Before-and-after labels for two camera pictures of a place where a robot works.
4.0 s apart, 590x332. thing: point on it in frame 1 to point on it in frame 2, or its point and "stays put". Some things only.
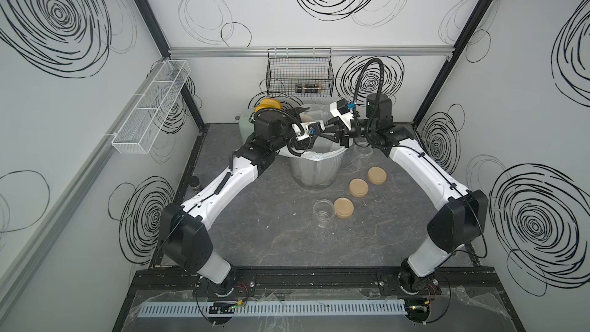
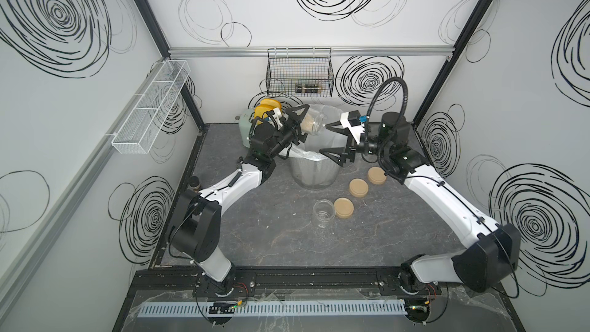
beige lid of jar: [358, 187] stays put
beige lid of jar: [343, 207] stays put
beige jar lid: [376, 175] stays put
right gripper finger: [333, 137] to [338, 155]
